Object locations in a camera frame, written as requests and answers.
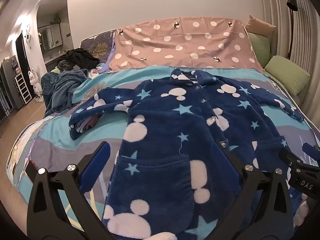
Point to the white cat figurine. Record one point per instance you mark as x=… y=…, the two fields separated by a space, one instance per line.
x=35 y=85

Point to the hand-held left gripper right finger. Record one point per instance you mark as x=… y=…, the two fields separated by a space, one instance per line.
x=219 y=158

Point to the black floor lamp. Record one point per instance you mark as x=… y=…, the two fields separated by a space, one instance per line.
x=291 y=17

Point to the blue and grey bed blanket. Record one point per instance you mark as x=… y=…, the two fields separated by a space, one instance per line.
x=60 y=140

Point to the large green pillow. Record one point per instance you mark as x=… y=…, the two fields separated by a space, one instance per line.
x=287 y=73

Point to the white printed cloth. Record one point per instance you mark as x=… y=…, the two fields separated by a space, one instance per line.
x=96 y=71

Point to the tan pillow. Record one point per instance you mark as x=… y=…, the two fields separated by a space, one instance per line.
x=260 y=27

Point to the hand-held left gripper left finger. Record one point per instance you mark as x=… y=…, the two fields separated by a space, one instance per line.
x=98 y=161

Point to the pink polka dot sheet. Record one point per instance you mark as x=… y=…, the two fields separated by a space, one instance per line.
x=180 y=45

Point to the white shelf rack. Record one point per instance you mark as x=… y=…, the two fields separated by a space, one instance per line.
x=23 y=88

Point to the blue fleece pajama top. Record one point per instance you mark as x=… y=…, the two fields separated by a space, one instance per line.
x=165 y=130

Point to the purple printed sheet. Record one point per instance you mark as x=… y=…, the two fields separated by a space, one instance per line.
x=98 y=46

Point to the black clothing pile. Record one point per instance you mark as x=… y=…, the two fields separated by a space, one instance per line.
x=81 y=57

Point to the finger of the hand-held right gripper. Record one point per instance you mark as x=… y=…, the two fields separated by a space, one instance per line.
x=311 y=151
x=296 y=161

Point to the dark green clothing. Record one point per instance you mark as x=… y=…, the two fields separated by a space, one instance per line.
x=63 y=65

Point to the teal knit blanket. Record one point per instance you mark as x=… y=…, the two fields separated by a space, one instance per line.
x=62 y=87

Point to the dark cabinet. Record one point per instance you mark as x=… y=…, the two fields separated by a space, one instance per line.
x=8 y=85

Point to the mirror wall cabinet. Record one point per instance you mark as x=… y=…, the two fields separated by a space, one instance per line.
x=50 y=37

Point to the small green pillow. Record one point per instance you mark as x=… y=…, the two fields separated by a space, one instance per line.
x=260 y=47

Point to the pink folded garment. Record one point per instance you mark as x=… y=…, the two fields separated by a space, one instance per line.
x=93 y=121

